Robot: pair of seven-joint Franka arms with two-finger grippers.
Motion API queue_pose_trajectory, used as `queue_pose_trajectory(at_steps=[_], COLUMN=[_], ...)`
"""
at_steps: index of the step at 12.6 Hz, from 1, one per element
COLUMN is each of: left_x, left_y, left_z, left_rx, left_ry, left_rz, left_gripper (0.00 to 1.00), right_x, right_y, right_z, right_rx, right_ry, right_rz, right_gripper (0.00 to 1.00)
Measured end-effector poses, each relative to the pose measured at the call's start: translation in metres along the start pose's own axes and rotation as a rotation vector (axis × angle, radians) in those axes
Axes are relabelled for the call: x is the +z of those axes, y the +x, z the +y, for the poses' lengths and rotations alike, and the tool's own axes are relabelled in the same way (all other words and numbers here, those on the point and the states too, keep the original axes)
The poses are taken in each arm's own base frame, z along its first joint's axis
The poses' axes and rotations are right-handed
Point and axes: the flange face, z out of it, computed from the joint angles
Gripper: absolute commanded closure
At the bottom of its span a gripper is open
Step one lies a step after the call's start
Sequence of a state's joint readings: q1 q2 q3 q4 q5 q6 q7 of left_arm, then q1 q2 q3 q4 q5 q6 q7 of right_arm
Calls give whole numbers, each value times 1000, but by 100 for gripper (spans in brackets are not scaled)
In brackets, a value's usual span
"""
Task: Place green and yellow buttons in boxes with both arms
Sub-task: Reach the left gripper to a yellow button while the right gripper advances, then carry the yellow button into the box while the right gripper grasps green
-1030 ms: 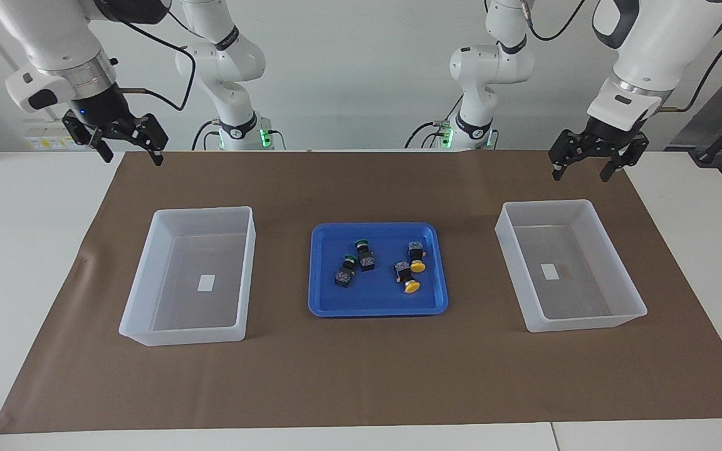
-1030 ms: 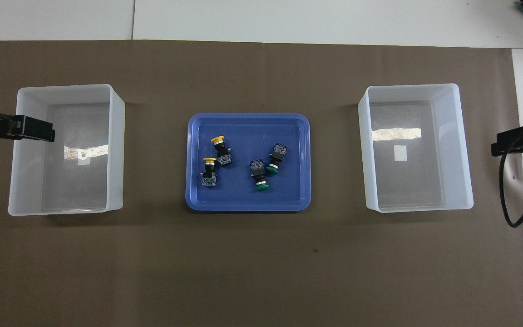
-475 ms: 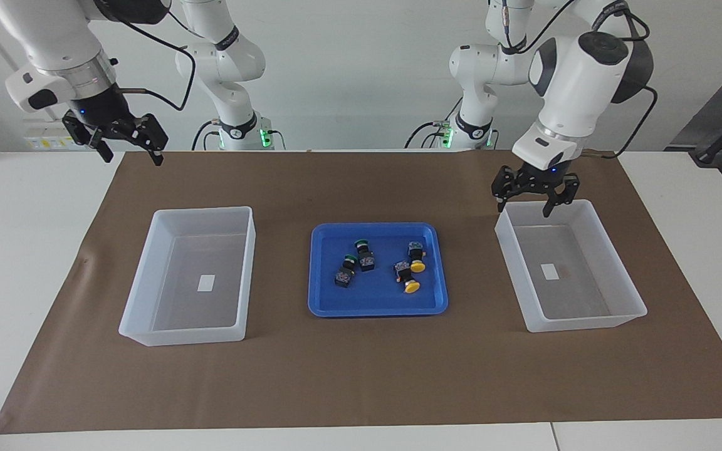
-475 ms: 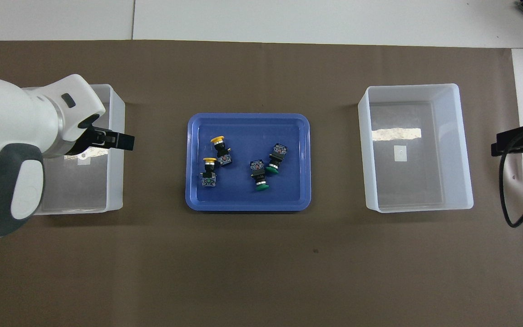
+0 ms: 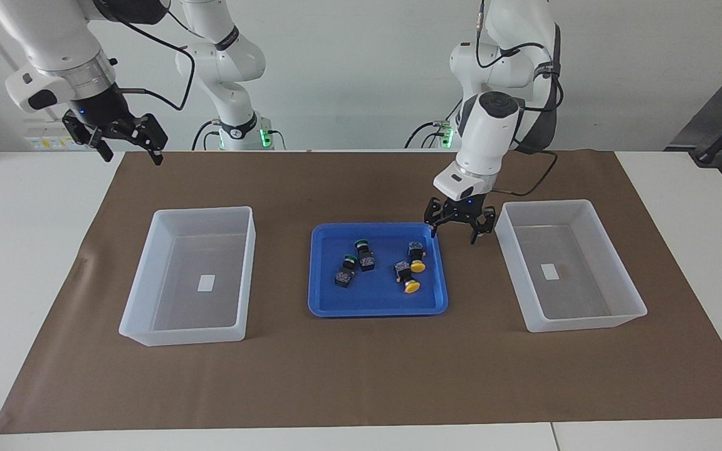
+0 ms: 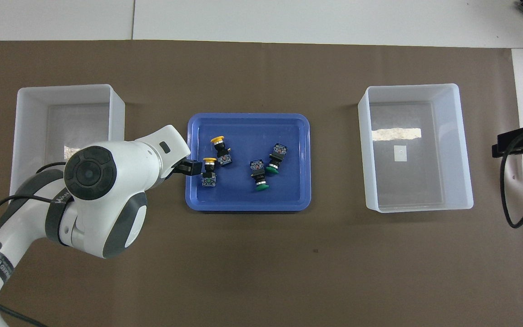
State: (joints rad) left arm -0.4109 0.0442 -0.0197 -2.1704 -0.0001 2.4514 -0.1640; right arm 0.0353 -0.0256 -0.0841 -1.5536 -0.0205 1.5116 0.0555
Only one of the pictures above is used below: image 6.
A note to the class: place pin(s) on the yellow push button switch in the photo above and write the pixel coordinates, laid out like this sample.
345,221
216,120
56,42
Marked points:
209,175
222,152

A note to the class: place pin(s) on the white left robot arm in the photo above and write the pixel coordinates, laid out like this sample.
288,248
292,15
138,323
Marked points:
107,200

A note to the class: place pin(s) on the translucent white plastic box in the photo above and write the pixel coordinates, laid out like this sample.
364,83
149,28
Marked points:
32,131
425,181

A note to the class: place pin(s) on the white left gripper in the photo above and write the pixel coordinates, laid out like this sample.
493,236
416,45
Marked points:
173,145

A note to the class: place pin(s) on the blue plastic tray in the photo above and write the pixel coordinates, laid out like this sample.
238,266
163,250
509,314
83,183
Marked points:
243,195

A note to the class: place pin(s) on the brown paper table mat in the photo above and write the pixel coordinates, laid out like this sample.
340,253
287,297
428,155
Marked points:
261,72

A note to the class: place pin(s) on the green push button switch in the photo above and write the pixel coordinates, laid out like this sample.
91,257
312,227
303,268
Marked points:
258,172
277,156

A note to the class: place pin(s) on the small white label sticker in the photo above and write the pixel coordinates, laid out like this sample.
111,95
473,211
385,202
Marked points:
400,153

